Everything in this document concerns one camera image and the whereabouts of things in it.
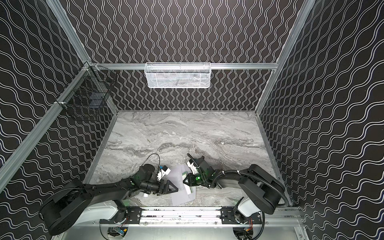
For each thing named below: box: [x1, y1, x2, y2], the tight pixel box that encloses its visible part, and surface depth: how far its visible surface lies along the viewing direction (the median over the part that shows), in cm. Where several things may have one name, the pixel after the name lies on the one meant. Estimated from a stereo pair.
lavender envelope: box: [169, 164, 196, 206], surface depth 84 cm
